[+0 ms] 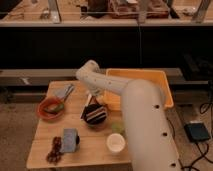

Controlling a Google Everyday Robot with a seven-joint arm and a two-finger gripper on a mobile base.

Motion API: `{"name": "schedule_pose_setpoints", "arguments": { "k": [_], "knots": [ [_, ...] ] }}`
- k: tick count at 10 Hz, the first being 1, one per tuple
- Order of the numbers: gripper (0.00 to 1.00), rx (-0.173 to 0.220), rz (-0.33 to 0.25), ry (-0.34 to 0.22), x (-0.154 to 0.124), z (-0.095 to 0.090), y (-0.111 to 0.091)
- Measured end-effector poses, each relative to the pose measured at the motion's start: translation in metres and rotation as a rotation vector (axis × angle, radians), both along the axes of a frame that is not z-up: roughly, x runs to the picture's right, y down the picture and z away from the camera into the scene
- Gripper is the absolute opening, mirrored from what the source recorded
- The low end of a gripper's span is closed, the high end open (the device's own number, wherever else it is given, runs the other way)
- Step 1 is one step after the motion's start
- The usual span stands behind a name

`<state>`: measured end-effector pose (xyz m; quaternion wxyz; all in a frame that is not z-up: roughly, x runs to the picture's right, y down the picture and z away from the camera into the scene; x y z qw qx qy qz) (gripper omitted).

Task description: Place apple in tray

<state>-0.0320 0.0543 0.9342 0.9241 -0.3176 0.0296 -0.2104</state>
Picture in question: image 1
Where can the layered cake slice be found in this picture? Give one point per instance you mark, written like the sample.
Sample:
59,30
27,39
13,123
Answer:
96,115

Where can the green vegetable in bowl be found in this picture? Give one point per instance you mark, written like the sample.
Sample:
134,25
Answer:
54,109

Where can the dark grape bunch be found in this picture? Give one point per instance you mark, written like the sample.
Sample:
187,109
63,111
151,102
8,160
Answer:
54,156

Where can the orange bowl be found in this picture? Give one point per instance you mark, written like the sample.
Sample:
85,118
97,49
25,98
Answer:
45,103

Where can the white cup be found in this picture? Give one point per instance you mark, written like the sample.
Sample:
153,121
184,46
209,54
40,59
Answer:
115,143

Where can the white spoon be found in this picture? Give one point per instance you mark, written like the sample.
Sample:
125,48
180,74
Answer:
88,100

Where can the black foot pedal box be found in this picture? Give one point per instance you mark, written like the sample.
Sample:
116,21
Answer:
196,132

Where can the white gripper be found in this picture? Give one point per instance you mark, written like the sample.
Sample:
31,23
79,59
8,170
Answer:
94,91

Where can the wooden table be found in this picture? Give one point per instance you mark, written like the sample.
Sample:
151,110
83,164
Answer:
92,150

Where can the green cup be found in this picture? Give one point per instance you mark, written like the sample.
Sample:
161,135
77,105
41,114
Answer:
118,128

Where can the yellow plastic tray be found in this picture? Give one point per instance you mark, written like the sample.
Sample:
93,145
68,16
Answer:
156,76

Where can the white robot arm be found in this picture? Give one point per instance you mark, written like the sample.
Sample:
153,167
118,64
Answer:
144,97

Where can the blue grey sponge block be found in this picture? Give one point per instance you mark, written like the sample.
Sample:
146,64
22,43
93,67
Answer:
69,144

